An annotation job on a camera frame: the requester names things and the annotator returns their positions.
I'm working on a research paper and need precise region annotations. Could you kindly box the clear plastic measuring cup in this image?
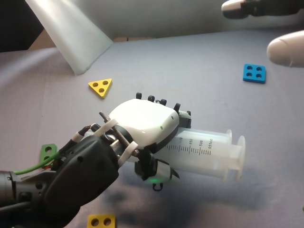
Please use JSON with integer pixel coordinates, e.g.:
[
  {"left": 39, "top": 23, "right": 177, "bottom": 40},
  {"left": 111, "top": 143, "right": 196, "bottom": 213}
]
[{"left": 125, "top": 128, "right": 247, "bottom": 183}]

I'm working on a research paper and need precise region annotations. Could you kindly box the yellow triangle three-hole block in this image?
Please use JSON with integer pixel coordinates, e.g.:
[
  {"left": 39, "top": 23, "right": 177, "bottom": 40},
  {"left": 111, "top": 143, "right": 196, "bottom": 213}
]
[{"left": 87, "top": 78, "right": 113, "bottom": 100}]

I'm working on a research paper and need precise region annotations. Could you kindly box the blue square four-hole block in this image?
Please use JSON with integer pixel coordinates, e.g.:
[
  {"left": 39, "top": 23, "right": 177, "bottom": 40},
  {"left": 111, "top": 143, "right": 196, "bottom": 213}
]
[{"left": 242, "top": 63, "right": 266, "bottom": 84}]

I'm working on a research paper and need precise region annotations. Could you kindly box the white foam board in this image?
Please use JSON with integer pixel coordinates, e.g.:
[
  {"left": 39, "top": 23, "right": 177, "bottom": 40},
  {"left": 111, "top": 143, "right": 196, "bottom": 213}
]
[{"left": 25, "top": 0, "right": 114, "bottom": 76}]

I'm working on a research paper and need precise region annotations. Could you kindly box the green block with holes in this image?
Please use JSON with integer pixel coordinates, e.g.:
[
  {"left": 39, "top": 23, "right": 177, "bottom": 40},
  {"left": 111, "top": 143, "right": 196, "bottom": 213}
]
[{"left": 39, "top": 143, "right": 57, "bottom": 165}]

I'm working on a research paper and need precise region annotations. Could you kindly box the yellow rectangular two-hole block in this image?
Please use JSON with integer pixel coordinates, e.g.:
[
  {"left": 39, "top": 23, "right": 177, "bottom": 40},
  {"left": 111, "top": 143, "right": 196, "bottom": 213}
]
[{"left": 87, "top": 214, "right": 117, "bottom": 228}]

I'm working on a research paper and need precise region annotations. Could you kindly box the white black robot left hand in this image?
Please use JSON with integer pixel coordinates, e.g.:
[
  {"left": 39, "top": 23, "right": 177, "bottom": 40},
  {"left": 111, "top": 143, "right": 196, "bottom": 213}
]
[{"left": 108, "top": 92, "right": 192, "bottom": 192}]

